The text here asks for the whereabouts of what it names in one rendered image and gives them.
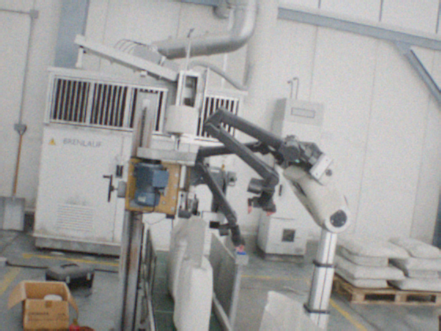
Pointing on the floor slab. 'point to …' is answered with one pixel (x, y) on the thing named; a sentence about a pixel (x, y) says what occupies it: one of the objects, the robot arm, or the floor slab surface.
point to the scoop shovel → (12, 205)
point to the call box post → (235, 295)
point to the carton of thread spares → (38, 314)
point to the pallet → (355, 295)
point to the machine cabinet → (109, 158)
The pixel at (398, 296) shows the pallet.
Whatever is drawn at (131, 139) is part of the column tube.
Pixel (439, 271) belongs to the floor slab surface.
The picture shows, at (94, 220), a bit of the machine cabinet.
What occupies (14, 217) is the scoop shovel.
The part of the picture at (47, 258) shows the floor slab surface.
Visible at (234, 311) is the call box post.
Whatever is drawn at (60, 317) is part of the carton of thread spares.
